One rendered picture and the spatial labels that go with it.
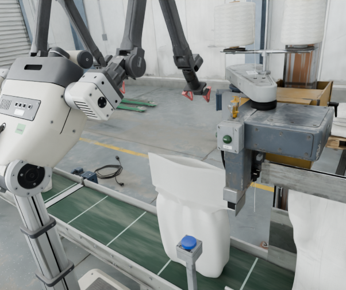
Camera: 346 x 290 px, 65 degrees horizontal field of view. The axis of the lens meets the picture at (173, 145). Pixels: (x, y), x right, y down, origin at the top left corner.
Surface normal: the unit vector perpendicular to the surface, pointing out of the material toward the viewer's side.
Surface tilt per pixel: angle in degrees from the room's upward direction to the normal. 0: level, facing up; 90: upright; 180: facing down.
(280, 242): 90
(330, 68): 90
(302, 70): 90
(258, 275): 0
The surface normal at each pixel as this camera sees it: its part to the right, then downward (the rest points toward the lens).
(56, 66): -0.50, -0.29
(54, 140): 0.51, 0.67
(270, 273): -0.09, -0.91
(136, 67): 0.81, 0.18
